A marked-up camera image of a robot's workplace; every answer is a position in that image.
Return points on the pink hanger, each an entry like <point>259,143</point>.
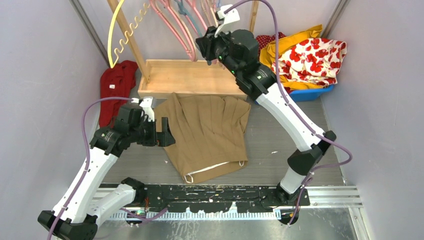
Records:
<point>175,23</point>
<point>195,6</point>

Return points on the tan brown skirt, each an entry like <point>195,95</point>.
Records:
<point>209,133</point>

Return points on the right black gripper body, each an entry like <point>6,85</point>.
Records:
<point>217,48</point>

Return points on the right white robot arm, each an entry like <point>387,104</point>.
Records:
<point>305,134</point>

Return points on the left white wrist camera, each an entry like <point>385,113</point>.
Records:
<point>147,104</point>

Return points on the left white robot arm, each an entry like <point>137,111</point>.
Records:
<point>74,217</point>

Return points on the red polka dot garment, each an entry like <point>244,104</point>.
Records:
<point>266,41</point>

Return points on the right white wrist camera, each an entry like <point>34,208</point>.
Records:
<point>227,17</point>

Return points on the blue plastic bin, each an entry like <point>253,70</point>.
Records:
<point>293,96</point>

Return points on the aluminium rail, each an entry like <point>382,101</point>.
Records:
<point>334,197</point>

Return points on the beige hanger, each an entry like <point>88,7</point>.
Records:
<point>209,7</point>

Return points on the white red floral garment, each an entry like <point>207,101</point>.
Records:
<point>311,64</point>

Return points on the teal blue wire hanger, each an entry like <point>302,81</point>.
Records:
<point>182,10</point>

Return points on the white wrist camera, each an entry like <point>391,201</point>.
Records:
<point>227,17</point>
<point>147,104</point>

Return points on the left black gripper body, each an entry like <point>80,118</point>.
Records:
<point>144,133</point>

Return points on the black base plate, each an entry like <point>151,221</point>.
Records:
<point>217,198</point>

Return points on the yellow garment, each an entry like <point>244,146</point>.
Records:
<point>267,56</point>

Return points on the dark red garment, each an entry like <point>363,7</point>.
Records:
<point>116,82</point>

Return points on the white slotted cable duct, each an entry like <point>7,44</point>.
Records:
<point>219,216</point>

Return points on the wooden hanger rack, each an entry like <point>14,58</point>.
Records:
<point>186,77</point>

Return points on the yellow wavy hanger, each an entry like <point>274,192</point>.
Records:
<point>121,34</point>

